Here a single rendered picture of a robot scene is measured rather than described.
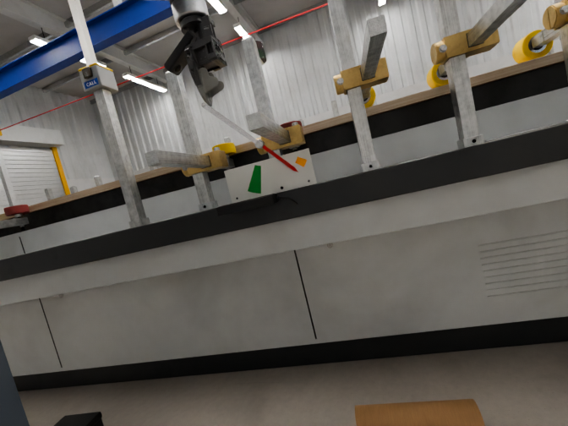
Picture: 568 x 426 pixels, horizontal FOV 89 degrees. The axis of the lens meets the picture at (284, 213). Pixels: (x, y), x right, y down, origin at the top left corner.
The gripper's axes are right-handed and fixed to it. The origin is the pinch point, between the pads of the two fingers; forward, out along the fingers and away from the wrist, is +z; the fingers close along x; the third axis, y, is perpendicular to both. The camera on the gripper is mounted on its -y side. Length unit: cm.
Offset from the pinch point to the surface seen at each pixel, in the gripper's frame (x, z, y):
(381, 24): -19.4, 4.4, 43.2
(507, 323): 30, 90, 73
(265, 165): 5.3, 20.1, 10.4
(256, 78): 6.1, -3.9, 13.7
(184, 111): 6.1, -1.6, -10.2
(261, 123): -21.7, 14.9, 18.7
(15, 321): 28, 59, -139
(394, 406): -3, 91, 30
